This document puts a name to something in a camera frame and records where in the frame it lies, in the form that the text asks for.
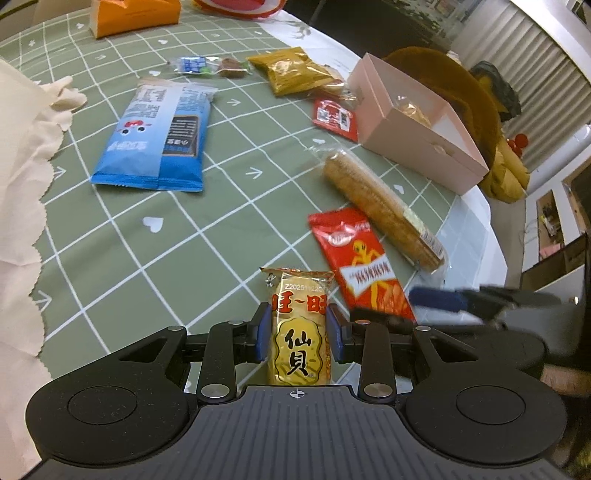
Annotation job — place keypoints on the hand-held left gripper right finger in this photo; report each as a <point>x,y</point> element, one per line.
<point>334,334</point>

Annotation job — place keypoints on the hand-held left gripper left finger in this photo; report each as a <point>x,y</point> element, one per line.
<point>264,331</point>

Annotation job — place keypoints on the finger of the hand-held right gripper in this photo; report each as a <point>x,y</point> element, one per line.
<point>383,316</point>
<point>438,300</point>

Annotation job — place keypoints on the yellow rice cracker packet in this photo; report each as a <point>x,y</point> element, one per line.
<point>300,337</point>

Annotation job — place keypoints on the red spicy strip packet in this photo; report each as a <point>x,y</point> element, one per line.
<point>364,263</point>

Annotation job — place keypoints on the sesame roll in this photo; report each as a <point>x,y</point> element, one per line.
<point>378,203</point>

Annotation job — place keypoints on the pink cardboard box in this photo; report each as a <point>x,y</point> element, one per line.
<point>415,138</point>

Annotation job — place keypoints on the small red sauce packet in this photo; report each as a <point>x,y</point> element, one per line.
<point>334,117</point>

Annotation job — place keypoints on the golden yellow snack packet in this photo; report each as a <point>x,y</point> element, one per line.
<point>295,69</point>

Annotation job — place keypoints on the dark cabinet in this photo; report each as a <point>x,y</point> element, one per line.
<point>558,263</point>

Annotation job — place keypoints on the green grid tablecloth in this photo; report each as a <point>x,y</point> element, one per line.
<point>194,221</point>

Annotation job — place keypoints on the yellow garment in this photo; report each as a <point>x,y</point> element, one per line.
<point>505,173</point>

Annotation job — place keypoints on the clear wrapped snack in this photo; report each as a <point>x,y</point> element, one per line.
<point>415,113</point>

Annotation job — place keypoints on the dark green cushion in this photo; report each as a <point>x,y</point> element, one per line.
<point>501,87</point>

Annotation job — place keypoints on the blue snack packet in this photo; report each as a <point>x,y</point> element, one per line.
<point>157,134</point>

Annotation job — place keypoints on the grey curtain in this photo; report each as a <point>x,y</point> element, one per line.
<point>531,55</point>

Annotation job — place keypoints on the small clear candy packet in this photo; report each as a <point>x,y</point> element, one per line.
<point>207,65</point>

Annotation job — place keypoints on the cream cloth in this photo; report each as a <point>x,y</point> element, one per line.
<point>18,194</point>

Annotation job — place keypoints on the red white bunny bag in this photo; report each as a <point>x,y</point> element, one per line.
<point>240,5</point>

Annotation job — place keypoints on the orange tissue box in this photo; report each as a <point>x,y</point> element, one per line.
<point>134,14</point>

